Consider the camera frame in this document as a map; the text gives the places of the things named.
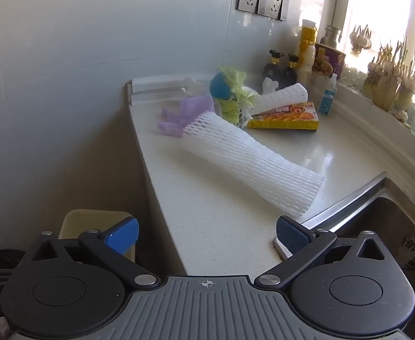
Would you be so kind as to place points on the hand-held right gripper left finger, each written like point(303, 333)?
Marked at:
point(122, 235)

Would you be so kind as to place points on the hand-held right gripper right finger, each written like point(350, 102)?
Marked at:
point(292, 235)

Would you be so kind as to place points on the beige trash bin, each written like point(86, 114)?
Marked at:
point(86, 221)

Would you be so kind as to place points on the yellow snack box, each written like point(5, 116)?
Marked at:
point(285, 117)

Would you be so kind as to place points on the white tissue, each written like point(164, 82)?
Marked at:
point(269, 84)

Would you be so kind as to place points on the white rectangular block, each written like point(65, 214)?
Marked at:
point(281, 249)

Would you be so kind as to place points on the stainless steel sink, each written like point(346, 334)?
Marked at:
point(388, 219)

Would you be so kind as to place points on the small white foam net sleeve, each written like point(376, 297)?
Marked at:
point(281, 97)

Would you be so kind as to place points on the yellow-green foam net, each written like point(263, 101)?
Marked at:
point(234, 108)

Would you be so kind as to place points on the small bottle with blue label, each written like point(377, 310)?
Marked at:
point(328, 95)

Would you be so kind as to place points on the purple rubber glove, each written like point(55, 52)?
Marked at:
point(193, 108)

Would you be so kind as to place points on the dark bottle with gold collar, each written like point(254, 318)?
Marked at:
point(289, 74)
point(273, 69)

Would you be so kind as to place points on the loose garlic bulb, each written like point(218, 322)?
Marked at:
point(401, 114)

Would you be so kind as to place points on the clear plastic wrapper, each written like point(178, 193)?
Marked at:
point(195, 85)

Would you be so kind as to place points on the purple food box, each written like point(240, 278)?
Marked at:
point(329, 62)

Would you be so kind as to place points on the white bottle with yellow cap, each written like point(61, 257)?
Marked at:
point(306, 56)

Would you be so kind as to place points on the sprouting garlic bunch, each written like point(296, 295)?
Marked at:
point(383, 78)
point(409, 85)

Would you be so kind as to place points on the metal canister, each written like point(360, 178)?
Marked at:
point(331, 37)

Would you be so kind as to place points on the hanging garlic bunch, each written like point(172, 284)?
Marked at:
point(360, 40)

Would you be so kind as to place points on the grey vertical pipe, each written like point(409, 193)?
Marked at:
point(338, 0)

